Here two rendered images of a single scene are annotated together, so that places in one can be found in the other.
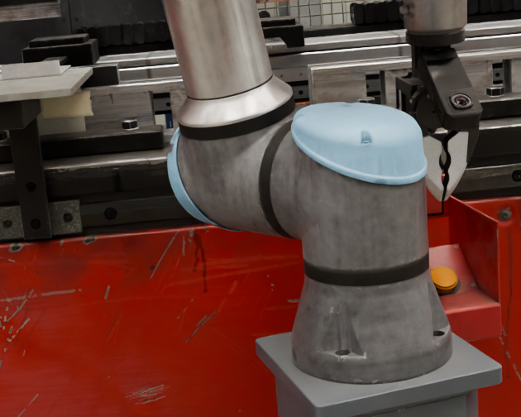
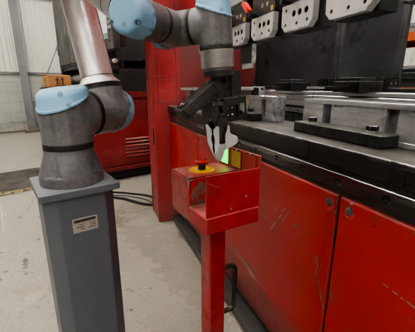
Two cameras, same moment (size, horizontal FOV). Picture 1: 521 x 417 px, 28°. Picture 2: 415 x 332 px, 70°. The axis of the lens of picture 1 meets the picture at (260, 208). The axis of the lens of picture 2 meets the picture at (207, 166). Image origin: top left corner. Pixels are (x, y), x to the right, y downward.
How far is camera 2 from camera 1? 135 cm
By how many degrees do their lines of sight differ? 68
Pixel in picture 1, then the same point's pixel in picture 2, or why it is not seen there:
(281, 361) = not seen: hidden behind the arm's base
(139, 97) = (259, 101)
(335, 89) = (311, 110)
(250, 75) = (82, 72)
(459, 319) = (195, 215)
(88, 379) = not seen: hidden behind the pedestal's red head
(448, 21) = (203, 63)
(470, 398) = (47, 205)
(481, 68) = (379, 112)
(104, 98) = (252, 99)
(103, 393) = not seen: hidden behind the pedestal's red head
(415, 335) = (41, 171)
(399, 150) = (37, 99)
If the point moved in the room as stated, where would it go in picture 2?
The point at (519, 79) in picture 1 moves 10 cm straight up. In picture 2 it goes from (402, 125) to (410, 77)
